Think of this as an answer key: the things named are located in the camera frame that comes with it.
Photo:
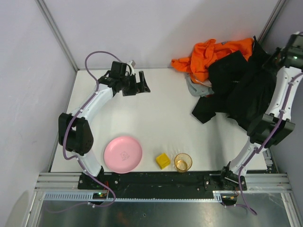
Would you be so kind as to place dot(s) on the black cloth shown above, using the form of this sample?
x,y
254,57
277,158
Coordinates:
x,y
242,87

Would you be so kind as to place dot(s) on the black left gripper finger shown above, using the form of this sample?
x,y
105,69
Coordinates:
x,y
143,87
141,76

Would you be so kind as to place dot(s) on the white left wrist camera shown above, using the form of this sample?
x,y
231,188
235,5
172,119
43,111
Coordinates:
x,y
129,68

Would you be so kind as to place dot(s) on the yellow cube block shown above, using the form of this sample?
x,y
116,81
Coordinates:
x,y
163,160

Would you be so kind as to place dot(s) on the grey light blue cloth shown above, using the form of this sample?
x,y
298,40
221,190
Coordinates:
x,y
197,89

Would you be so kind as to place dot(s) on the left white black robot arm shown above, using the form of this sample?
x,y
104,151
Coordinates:
x,y
75,135

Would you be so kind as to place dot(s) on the grey slotted cable duct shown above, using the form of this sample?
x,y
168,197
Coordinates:
x,y
101,197

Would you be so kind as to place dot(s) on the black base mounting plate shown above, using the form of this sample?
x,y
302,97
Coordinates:
x,y
170,183

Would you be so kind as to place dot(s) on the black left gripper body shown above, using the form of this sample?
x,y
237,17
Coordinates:
x,y
132,85

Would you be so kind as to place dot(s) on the amber transparent plastic cup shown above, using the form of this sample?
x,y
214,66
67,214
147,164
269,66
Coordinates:
x,y
183,162

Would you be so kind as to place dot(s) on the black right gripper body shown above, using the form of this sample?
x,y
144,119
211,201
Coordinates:
x,y
275,61

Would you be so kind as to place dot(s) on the aluminium front frame rail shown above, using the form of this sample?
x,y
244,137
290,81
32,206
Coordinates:
x,y
255,182

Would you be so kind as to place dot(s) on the orange cloth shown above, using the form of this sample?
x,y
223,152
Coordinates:
x,y
207,53

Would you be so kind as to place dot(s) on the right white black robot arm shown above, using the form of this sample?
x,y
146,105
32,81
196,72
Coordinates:
x,y
275,124

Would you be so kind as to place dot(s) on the pink round plate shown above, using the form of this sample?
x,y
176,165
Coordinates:
x,y
123,154

